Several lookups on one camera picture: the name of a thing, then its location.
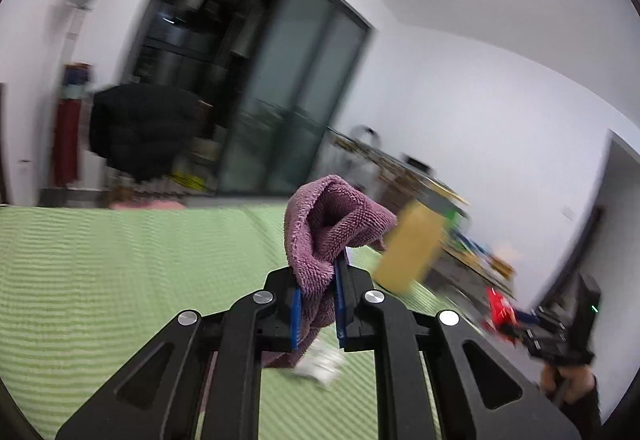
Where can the black jacket on chair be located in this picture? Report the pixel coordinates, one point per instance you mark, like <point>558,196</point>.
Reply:
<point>140,129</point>

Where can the green checkered tablecloth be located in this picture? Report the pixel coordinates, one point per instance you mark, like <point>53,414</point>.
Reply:
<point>82,290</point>

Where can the dark glass sliding door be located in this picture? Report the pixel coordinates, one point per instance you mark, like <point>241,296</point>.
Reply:
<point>296,84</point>

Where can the crumpled white plastic wrap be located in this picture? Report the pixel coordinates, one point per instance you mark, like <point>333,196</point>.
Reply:
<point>321,362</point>

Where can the purple towel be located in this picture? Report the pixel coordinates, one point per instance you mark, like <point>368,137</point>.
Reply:
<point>323,218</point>

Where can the cluttered low table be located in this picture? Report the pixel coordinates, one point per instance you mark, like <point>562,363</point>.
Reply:
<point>395,182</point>

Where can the red blue hanging cloth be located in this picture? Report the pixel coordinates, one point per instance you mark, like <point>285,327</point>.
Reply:
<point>71,94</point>

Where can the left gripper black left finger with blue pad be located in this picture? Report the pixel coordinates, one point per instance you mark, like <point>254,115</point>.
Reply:
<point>198,374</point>

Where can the person's right hand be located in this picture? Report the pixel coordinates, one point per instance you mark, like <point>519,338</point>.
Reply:
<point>566,384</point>

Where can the floor lamp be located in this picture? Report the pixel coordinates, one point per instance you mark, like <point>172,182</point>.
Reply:
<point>72,15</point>

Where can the red snack packet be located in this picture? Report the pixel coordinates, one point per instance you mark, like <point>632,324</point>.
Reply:
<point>501,317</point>

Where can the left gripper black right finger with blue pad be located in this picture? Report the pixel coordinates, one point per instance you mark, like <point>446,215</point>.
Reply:
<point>435,376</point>

